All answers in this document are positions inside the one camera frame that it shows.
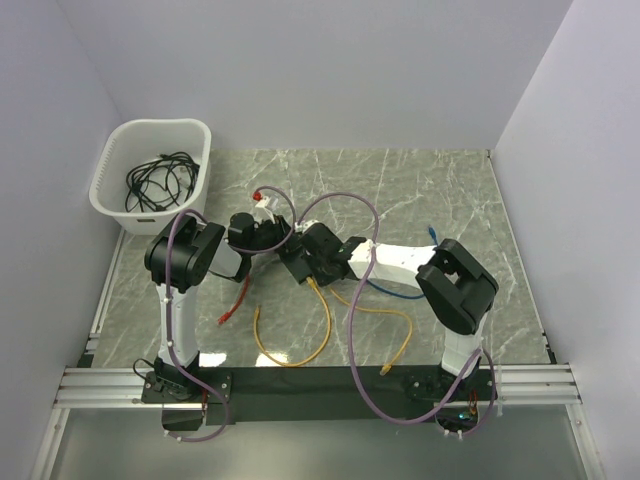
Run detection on white plastic basket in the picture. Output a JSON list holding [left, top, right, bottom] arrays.
[[89, 118, 212, 235]]

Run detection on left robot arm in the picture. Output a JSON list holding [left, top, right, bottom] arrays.
[[144, 209, 291, 402]]

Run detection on aluminium rail frame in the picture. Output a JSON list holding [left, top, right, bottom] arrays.
[[37, 148, 601, 479]]

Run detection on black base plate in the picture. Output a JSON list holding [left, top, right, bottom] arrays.
[[142, 364, 501, 431]]

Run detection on blue ethernet cable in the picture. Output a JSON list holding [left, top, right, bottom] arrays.
[[367, 225, 440, 300]]

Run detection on yellow ethernet cable long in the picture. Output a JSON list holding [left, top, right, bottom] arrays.
[[253, 277, 333, 368]]

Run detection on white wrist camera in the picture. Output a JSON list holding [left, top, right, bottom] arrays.
[[295, 220, 317, 234], [253, 191, 278, 222]]

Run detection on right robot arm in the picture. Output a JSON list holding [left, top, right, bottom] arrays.
[[296, 221, 499, 399]]

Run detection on black cable bundle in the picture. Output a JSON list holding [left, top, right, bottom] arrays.
[[123, 151, 201, 214]]

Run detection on red ethernet cable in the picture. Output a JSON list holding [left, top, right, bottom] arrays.
[[215, 274, 251, 326]]

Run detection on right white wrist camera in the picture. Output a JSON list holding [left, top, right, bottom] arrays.
[[295, 220, 317, 234]]

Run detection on yellow ethernet cable short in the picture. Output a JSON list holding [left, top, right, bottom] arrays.
[[327, 287, 414, 376]]

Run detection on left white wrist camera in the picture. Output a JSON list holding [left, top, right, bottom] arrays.
[[253, 191, 278, 222]]

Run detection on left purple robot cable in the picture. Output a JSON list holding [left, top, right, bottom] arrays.
[[135, 185, 300, 444]]

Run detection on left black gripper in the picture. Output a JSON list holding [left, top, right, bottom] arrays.
[[247, 215, 303, 257]]

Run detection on black network switch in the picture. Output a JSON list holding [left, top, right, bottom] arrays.
[[278, 248, 313, 284]]

